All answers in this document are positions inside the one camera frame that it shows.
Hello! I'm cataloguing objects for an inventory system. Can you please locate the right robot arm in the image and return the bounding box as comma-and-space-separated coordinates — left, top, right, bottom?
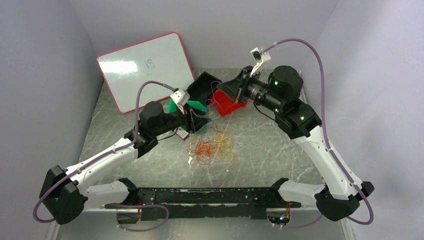
217, 65, 374, 222

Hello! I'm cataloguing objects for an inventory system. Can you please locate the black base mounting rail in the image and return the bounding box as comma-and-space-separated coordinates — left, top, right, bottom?
121, 187, 301, 221

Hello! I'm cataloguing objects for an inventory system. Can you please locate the green plastic bin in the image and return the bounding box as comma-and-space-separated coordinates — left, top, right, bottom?
167, 98, 207, 114

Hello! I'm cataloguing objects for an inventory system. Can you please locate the red plastic bin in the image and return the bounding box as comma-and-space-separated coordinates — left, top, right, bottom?
210, 89, 248, 117

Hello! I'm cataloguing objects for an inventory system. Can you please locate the yellow cable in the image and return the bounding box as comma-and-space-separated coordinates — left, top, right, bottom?
211, 127, 235, 166

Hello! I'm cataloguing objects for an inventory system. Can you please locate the orange cable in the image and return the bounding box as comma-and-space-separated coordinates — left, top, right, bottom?
187, 137, 220, 166

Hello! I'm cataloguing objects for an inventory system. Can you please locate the small red white box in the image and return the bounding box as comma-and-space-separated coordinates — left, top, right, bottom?
175, 129, 190, 141

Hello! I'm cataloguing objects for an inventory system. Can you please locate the black plastic bin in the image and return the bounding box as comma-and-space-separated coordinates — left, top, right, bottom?
186, 71, 223, 106

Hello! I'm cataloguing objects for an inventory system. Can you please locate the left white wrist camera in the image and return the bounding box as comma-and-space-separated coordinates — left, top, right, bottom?
170, 89, 190, 115

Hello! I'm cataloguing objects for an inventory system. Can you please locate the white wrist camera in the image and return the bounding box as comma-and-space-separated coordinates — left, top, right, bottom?
250, 47, 271, 77
170, 89, 190, 115

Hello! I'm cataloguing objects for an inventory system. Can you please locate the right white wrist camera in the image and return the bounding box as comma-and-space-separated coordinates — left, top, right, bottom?
250, 47, 271, 77

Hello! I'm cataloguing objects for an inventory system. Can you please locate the aluminium frame rail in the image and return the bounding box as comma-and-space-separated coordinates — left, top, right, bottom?
54, 187, 347, 213

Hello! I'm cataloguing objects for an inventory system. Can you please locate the pink framed whiteboard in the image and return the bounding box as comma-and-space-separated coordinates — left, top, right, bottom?
97, 32, 195, 114

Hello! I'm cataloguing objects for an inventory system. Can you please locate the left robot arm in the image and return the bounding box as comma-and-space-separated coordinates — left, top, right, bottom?
33, 101, 209, 225

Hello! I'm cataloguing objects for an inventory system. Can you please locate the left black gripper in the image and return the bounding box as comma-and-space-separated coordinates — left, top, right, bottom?
153, 102, 212, 137

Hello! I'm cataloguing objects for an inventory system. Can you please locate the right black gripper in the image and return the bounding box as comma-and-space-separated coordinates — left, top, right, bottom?
217, 65, 284, 114

